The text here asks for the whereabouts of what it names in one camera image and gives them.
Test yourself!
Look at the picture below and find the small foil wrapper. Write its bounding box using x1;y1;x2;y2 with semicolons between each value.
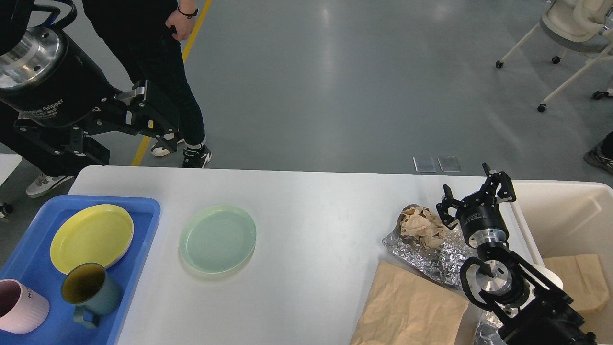
473;311;506;345

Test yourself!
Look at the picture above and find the person in black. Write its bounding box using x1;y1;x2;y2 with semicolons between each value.
0;115;75;199
584;131;613;175

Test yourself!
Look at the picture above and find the crumpled aluminium foil sheet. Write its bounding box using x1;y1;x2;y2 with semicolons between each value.
382;205;477;290

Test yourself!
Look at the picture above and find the person in black right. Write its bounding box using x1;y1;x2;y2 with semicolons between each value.
584;131;613;175

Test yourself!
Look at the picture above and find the brown paper bag in bin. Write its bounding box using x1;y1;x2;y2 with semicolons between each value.
543;254;611;314

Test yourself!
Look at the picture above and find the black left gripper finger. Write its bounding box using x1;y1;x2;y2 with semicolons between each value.
59;135;110;165
114;80;179;144

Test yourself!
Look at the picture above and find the light green plate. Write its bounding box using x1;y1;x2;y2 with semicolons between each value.
178;205;258;278

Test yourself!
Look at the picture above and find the white side table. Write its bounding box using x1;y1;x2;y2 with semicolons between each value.
0;153;23;219

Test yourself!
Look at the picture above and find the blue plastic tray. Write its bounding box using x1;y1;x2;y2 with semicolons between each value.
0;195;161;345

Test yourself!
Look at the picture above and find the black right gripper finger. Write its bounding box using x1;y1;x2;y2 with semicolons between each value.
482;163;517;206
436;184;468;229

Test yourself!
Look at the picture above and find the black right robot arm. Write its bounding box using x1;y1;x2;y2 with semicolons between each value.
436;163;596;345

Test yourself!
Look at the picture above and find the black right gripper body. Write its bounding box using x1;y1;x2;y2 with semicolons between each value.
455;192;509;249

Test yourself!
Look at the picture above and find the flat brown paper bag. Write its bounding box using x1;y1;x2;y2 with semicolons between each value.
350;261;468;345

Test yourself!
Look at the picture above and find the teal mug yellow inside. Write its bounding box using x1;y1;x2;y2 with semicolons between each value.
61;263;123;329

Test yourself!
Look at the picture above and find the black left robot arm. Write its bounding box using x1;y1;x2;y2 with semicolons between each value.
0;0;178;165

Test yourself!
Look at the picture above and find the yellow plate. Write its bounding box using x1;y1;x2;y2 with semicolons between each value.
49;204;134;274

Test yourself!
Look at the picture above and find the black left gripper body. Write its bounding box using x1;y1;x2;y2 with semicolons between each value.
1;27;120;156

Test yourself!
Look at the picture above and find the crumpled brown paper ball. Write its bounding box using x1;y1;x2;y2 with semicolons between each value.
400;206;447;249

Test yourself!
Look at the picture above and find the person in black left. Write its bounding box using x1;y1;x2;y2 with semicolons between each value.
0;115;75;199

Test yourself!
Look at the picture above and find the person with wristwatch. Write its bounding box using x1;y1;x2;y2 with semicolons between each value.
82;0;212;168

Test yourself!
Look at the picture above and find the pink ribbed mug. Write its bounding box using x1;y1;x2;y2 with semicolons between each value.
0;279;50;334

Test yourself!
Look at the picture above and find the white office chair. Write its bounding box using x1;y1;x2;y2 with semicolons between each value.
495;0;613;112

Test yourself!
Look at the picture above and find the beige plastic bin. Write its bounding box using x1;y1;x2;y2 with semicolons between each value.
508;180;613;345

